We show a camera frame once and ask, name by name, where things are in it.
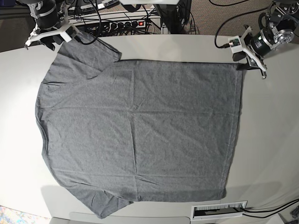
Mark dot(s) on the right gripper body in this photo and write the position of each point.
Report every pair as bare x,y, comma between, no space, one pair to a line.
51,21

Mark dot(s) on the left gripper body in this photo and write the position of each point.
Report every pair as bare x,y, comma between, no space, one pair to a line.
255,60

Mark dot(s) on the grey T-shirt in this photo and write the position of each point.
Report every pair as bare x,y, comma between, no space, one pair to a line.
119,131

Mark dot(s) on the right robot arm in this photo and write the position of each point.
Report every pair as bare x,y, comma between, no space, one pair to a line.
52,23

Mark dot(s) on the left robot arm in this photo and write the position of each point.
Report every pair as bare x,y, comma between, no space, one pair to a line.
277,28

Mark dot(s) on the black power strip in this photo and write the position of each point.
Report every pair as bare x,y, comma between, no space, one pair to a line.
127,25

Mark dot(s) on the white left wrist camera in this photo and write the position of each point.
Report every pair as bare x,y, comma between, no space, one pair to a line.
235,44

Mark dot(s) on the white table leg post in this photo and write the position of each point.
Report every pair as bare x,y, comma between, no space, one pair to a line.
163,26

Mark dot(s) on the white cable grommet tray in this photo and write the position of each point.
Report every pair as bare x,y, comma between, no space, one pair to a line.
217,211

